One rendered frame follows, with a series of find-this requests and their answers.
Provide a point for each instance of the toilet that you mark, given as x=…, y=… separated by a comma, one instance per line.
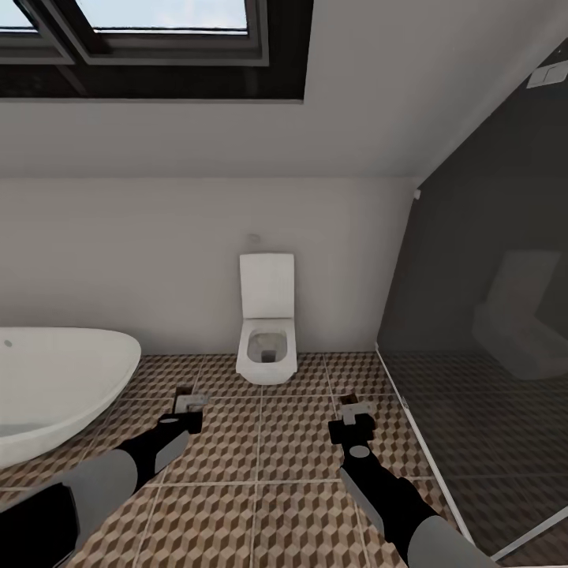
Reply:
x=267, y=351

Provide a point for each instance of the bathtub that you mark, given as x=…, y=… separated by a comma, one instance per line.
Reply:
x=56, y=380

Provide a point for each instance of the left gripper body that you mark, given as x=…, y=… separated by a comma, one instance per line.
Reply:
x=194, y=420

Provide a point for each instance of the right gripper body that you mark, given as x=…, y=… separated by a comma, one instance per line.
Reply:
x=339, y=431

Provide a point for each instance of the mousetrap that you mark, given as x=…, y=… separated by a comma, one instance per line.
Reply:
x=351, y=399
x=180, y=391

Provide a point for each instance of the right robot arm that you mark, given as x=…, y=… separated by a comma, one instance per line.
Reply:
x=422, y=537

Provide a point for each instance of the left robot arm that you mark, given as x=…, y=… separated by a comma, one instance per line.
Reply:
x=47, y=525

